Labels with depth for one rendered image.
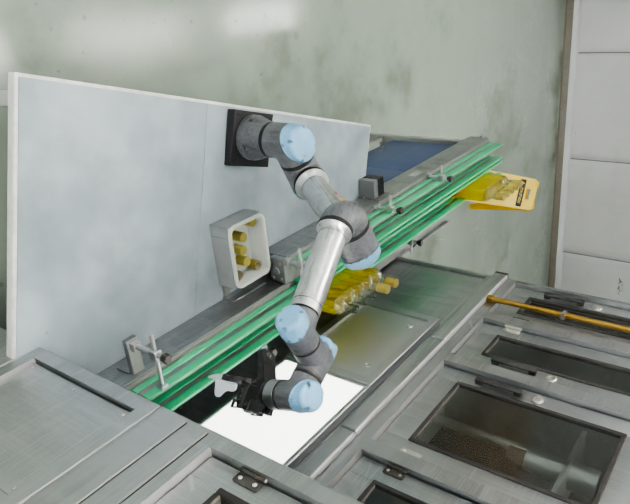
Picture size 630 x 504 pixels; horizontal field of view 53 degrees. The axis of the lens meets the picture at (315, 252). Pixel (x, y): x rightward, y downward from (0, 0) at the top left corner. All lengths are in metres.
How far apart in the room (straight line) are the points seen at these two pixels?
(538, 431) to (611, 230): 6.39
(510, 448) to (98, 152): 1.37
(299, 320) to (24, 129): 0.81
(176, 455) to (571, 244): 7.42
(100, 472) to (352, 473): 0.72
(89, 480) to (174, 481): 0.16
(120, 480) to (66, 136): 0.89
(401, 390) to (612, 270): 6.54
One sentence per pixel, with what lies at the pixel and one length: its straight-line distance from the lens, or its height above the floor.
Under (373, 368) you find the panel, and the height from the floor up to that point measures 1.28.
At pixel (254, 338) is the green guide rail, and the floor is 0.91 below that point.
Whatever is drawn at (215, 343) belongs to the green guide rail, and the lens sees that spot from 1.97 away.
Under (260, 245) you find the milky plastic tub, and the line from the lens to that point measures 2.18.
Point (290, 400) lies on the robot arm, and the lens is 1.48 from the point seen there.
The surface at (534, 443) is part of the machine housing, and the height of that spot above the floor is 1.81.
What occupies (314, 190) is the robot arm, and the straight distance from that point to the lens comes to 1.95.
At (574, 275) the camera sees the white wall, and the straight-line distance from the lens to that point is 8.53.
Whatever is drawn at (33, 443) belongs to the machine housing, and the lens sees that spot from 1.47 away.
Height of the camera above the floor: 2.23
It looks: 36 degrees down
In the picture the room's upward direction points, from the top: 102 degrees clockwise
